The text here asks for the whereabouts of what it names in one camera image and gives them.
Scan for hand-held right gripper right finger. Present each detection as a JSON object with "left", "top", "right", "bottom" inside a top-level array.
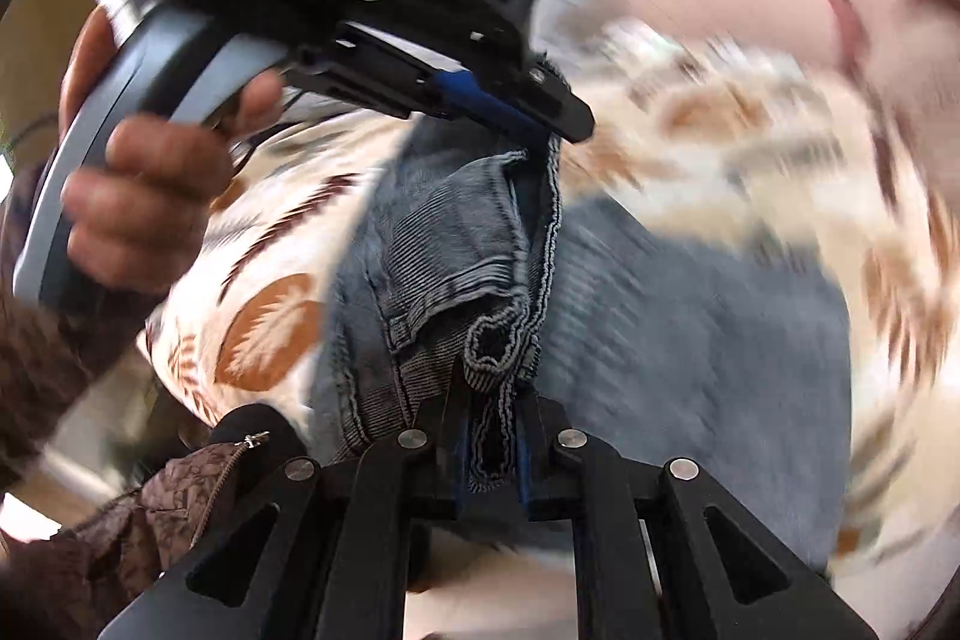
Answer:
[{"left": 514, "top": 385, "right": 880, "bottom": 640}]

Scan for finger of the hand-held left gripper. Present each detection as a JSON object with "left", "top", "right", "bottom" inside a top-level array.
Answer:
[
  {"left": 283, "top": 21, "right": 557, "bottom": 152},
  {"left": 480, "top": 29, "right": 597, "bottom": 146}
]

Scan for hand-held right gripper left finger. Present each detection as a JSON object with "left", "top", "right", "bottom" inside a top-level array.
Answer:
[{"left": 97, "top": 366, "right": 488, "bottom": 640}]

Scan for grey-blue denim pants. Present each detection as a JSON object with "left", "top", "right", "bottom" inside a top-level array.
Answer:
[{"left": 309, "top": 115, "right": 854, "bottom": 562}]

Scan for person's left forearm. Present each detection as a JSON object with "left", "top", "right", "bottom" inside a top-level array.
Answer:
[{"left": 0, "top": 160, "right": 155, "bottom": 487}]

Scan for person's left hand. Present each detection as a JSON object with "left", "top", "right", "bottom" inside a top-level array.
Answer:
[{"left": 58, "top": 6, "right": 288, "bottom": 298}]

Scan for cream leaf-print blanket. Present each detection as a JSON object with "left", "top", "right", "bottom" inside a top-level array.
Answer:
[{"left": 142, "top": 14, "right": 960, "bottom": 581}]

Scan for brown patterned jacket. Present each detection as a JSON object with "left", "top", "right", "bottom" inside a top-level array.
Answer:
[{"left": 0, "top": 404, "right": 310, "bottom": 640}]

